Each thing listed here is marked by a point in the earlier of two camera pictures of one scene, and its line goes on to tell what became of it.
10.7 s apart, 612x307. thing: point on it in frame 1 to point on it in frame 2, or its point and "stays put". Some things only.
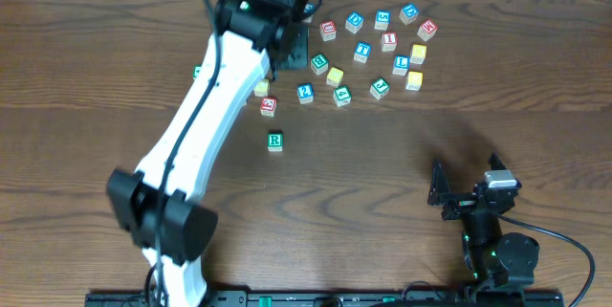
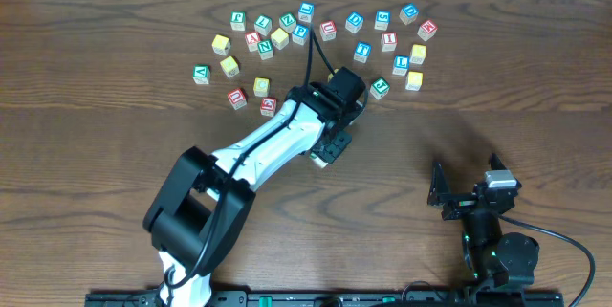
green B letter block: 319,64 to 317,161
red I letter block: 388,41 stays put
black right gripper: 441,186 stays put
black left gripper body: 296,52 to 336,145
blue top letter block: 309,10 stays put
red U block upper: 328,31 stays put
